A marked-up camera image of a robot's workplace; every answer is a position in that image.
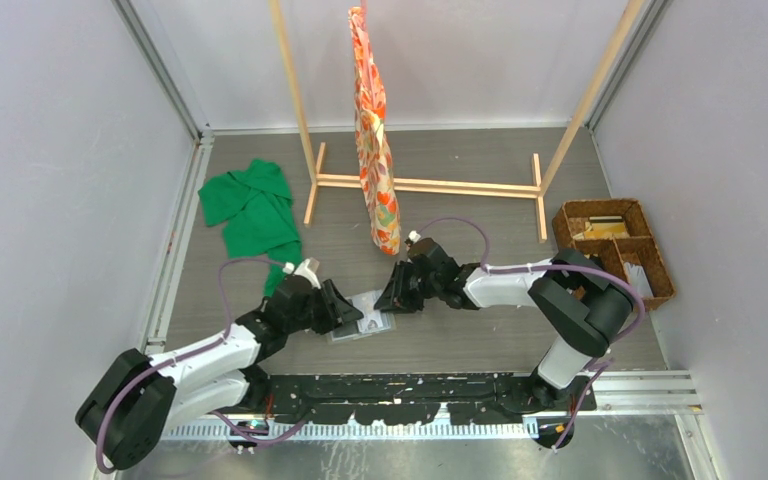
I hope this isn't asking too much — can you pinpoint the orange patterned hanging cloth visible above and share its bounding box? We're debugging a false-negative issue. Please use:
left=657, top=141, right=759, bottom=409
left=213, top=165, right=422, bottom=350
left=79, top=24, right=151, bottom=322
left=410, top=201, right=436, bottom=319
left=348, top=2, right=401, bottom=255

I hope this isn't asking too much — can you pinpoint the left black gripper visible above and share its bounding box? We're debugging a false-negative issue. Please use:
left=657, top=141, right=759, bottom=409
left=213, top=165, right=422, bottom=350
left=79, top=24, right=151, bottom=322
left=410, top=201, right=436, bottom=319
left=285, top=279, right=361, bottom=335

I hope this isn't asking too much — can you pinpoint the grey card holder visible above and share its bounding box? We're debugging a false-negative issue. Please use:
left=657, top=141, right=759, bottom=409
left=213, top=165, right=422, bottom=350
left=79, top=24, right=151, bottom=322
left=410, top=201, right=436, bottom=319
left=328, top=289, right=396, bottom=343

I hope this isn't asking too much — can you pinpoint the white paper in basket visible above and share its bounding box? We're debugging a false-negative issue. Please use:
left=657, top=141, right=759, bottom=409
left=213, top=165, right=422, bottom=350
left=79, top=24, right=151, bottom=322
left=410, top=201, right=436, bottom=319
left=623, top=262, right=654, bottom=298

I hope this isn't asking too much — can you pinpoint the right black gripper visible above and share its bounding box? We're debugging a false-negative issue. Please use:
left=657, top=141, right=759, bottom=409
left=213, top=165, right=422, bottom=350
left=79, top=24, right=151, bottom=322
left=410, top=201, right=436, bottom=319
left=375, top=261, right=442, bottom=315

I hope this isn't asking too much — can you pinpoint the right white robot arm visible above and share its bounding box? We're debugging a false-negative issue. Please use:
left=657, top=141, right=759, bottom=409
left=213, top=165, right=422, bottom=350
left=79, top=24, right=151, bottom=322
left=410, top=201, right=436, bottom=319
left=375, top=238, right=639, bottom=411

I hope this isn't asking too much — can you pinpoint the green cloth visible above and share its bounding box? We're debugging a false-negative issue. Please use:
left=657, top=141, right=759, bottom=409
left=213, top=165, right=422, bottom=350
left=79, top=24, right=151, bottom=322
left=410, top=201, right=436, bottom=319
left=198, top=158, right=303, bottom=296

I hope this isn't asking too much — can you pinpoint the brown wicker basket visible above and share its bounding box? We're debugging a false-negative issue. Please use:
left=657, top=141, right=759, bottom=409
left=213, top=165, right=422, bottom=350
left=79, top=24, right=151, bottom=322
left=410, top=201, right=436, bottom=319
left=551, top=198, right=676, bottom=311

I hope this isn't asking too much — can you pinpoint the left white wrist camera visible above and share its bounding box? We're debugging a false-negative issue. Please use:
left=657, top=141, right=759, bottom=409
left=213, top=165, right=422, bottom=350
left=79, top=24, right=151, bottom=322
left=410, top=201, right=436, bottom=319
left=282, top=258, right=321, bottom=289

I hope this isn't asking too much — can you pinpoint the white credit card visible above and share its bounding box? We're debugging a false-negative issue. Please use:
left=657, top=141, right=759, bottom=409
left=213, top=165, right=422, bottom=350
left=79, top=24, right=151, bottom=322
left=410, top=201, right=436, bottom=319
left=349, top=290, right=395, bottom=336

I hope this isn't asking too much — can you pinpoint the wooden hanging rack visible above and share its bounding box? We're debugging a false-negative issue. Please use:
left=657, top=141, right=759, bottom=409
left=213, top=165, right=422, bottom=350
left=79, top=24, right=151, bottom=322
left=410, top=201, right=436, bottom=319
left=268, top=0, right=645, bottom=243

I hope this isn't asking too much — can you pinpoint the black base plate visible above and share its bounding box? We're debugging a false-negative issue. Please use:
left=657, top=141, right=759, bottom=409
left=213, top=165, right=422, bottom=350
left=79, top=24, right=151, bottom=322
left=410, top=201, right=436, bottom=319
left=221, top=372, right=589, bottom=426

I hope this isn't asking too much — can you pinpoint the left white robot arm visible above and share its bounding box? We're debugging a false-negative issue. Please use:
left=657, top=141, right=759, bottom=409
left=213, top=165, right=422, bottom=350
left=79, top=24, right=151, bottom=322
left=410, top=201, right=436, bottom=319
left=75, top=274, right=364, bottom=473

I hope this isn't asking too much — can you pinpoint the gold card in basket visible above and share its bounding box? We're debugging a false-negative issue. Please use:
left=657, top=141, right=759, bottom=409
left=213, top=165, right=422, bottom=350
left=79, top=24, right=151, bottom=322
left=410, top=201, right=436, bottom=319
left=572, top=216, right=630, bottom=240

